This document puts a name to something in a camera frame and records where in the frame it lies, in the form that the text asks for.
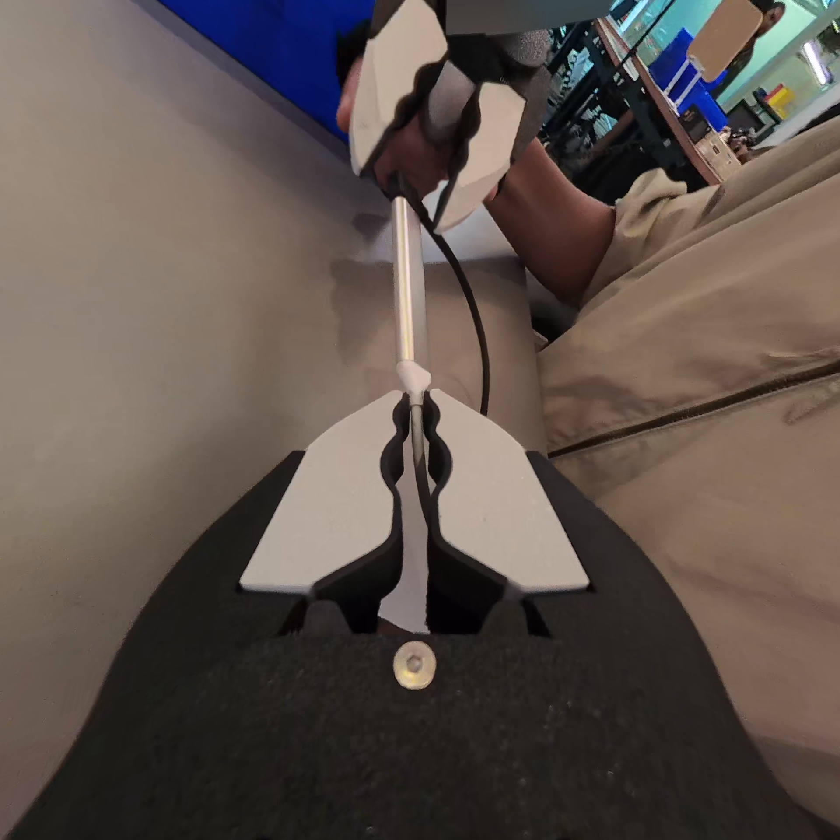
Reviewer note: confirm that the blue plastic bin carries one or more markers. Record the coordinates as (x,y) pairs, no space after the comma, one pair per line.
(275,39)
(702,105)

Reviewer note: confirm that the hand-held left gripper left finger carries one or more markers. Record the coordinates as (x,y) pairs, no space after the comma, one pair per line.
(328,518)

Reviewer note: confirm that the person's right forearm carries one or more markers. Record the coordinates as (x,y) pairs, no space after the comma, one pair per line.
(558,229)

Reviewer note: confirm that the wooden office desk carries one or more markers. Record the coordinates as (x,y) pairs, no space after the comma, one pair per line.
(658,98)

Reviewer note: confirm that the wooden document stand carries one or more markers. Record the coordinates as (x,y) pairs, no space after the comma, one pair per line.
(728,33)

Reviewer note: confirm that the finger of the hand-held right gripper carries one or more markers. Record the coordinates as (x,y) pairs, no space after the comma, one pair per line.
(495,144)
(394,59)

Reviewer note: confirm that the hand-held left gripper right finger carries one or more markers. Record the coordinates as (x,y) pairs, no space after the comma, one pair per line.
(505,518)

